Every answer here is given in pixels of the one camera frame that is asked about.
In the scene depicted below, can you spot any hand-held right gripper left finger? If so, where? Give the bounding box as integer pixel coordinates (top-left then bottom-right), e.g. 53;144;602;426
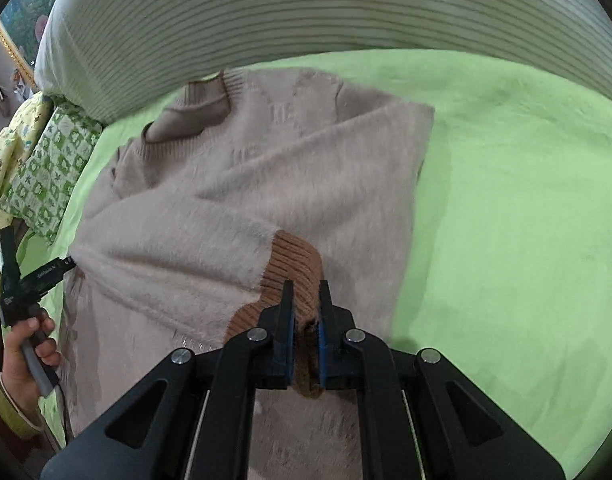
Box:
40;279;297;480

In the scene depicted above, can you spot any striped white pillow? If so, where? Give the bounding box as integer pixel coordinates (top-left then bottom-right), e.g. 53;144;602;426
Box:
36;0;612;126

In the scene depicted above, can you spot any yellow printed quilt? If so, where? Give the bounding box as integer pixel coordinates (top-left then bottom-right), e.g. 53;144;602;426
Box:
0;91;54;316

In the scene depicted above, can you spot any yellow bangle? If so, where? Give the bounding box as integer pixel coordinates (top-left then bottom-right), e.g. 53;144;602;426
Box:
0;374;45;439

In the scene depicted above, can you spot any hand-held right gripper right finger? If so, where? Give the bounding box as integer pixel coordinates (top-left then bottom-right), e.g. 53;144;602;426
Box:
318;280;567;480

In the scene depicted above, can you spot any green checked pillow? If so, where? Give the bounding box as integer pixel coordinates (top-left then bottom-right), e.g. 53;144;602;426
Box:
0;97;104;243

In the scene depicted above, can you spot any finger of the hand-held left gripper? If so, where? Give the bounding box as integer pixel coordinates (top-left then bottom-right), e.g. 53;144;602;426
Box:
50;255;79;279

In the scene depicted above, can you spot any green bed sheet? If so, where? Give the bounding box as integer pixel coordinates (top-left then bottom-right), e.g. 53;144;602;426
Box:
36;50;612;480

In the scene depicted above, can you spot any gold framed painting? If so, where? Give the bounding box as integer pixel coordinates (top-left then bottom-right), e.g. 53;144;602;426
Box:
0;0;81;93

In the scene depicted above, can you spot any beige knit sweater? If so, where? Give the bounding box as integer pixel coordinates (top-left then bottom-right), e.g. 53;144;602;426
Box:
60;67;435;480

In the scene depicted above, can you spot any person's left hand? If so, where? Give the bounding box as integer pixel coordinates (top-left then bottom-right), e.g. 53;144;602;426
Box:
3;307;61;403

